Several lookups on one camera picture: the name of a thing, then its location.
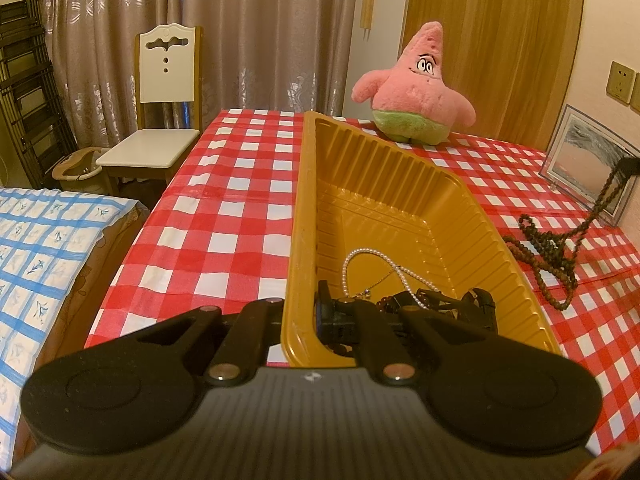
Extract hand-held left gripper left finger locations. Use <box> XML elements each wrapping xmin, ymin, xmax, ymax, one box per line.
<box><xmin>134</xmin><ymin>297</ymin><xmax>286</xmax><ymax>387</ymax></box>

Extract framed sand picture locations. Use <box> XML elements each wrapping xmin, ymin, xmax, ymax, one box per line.
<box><xmin>539</xmin><ymin>104</ymin><xmax>640</xmax><ymax>226</ymax></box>

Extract yellow plastic tray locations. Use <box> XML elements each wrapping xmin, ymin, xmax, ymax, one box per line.
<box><xmin>280</xmin><ymin>111</ymin><xmax>563</xmax><ymax>368</ymax></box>

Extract brown foot bath tub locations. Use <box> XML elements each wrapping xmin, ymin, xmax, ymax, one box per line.
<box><xmin>52</xmin><ymin>147</ymin><xmax>113</xmax><ymax>196</ymax></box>

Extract dark bead necklace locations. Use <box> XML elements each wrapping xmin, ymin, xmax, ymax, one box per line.
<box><xmin>502</xmin><ymin>167</ymin><xmax>626</xmax><ymax>312</ymax></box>

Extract black hair clip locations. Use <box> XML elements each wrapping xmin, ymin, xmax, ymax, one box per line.
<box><xmin>425</xmin><ymin>287</ymin><xmax>499</xmax><ymax>333</ymax></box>

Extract white pearl necklace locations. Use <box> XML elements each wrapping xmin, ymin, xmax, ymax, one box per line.
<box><xmin>342</xmin><ymin>247</ymin><xmax>442</xmax><ymax>311</ymax></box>

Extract wooden wall ornament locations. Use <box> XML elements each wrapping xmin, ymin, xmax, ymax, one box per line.
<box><xmin>361</xmin><ymin>0</ymin><xmax>379</xmax><ymax>43</ymax></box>

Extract white wooden chair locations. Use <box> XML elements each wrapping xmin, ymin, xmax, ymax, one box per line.
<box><xmin>95</xmin><ymin>24</ymin><xmax>205</xmax><ymax>196</ymax></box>

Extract beige patterned curtain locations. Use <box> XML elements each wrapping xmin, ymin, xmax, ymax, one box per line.
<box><xmin>40</xmin><ymin>0</ymin><xmax>361</xmax><ymax>148</ymax></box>

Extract red white checked tablecloth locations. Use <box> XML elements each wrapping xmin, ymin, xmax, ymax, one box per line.
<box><xmin>84</xmin><ymin>108</ymin><xmax>640</xmax><ymax>456</ymax></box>

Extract black folding rack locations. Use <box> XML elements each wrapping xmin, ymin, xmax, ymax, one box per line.
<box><xmin>0</xmin><ymin>0</ymin><xmax>78</xmax><ymax>191</ymax></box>

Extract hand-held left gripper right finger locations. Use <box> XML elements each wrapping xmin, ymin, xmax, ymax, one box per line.
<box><xmin>315</xmin><ymin>280</ymin><xmax>501</xmax><ymax>385</ymax></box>

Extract blue checked bed sheet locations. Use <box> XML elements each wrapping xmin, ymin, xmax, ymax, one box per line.
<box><xmin>0</xmin><ymin>187</ymin><xmax>142</xmax><ymax>461</ymax></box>

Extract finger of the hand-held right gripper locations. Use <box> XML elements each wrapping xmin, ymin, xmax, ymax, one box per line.
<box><xmin>612</xmin><ymin>155</ymin><xmax>640</xmax><ymax>181</ymax></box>

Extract pink starfish plush toy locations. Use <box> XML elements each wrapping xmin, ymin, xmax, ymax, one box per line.
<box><xmin>351</xmin><ymin>21</ymin><xmax>476</xmax><ymax>143</ymax></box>

